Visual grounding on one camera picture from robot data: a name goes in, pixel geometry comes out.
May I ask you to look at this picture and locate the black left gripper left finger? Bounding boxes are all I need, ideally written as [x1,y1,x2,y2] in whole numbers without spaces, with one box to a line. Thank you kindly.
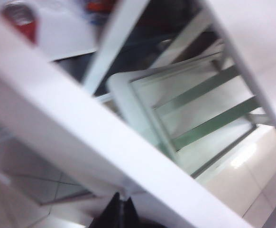
[88,192,122,228]

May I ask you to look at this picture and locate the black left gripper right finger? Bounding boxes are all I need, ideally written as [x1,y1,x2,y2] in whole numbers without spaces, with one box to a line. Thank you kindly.
[125,197,142,228]

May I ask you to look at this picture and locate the white glass cabinet door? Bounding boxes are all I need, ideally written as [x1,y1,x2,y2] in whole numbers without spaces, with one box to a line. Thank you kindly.
[0,0,255,228]
[82,0,209,98]

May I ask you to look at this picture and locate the red beverage can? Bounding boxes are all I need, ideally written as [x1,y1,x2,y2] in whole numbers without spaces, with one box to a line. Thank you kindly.
[0,1,38,46]

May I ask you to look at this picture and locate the white table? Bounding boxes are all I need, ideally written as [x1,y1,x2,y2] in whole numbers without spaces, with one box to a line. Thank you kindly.
[107,0,276,181]

